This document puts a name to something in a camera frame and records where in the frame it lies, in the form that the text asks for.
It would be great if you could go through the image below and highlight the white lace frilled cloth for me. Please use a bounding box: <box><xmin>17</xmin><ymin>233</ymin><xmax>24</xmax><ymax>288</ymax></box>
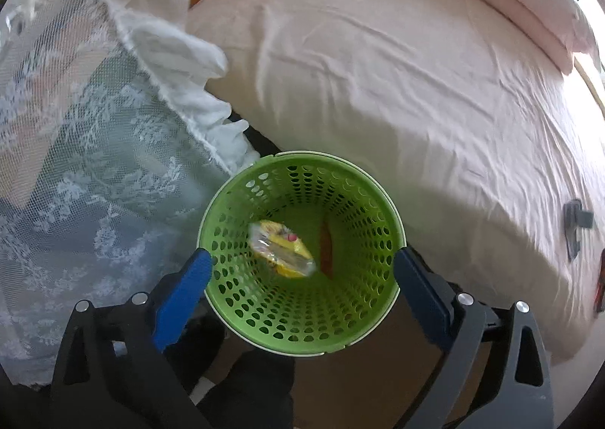
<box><xmin>0</xmin><ymin>0</ymin><xmax>261</xmax><ymax>387</ymax></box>

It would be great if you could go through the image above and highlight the yellow snack packet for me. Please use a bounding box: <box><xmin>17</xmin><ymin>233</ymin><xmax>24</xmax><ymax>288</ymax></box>
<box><xmin>249</xmin><ymin>220</ymin><xmax>316</xmax><ymax>279</ymax></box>

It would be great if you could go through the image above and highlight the small grey object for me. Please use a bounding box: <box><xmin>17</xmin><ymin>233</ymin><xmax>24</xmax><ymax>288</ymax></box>
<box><xmin>562</xmin><ymin>198</ymin><xmax>594</xmax><ymax>262</ymax></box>

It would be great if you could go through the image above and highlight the bed with pink sheet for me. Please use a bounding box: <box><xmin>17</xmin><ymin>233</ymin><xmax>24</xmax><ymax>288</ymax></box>
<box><xmin>184</xmin><ymin>0</ymin><xmax>605</xmax><ymax>364</ymax></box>

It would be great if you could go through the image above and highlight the small red object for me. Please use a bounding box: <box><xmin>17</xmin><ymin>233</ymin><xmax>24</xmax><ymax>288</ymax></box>
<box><xmin>593</xmin><ymin>252</ymin><xmax>605</xmax><ymax>316</ymax></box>

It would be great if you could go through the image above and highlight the orange wrapper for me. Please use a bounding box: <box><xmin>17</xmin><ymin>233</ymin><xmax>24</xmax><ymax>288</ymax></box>
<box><xmin>319</xmin><ymin>221</ymin><xmax>336</xmax><ymax>279</ymax></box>

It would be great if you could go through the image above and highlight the green perforated plastic basket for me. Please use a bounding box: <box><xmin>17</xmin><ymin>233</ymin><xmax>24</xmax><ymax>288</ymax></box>
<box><xmin>197</xmin><ymin>151</ymin><xmax>406</xmax><ymax>357</ymax></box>

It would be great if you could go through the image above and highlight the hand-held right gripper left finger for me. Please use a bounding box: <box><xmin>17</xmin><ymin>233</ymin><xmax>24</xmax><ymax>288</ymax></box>
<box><xmin>50</xmin><ymin>247</ymin><xmax>213</xmax><ymax>429</ymax></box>

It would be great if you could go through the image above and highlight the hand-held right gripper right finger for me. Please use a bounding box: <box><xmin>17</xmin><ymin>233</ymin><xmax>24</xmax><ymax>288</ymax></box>
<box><xmin>393</xmin><ymin>247</ymin><xmax>556</xmax><ymax>429</ymax></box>

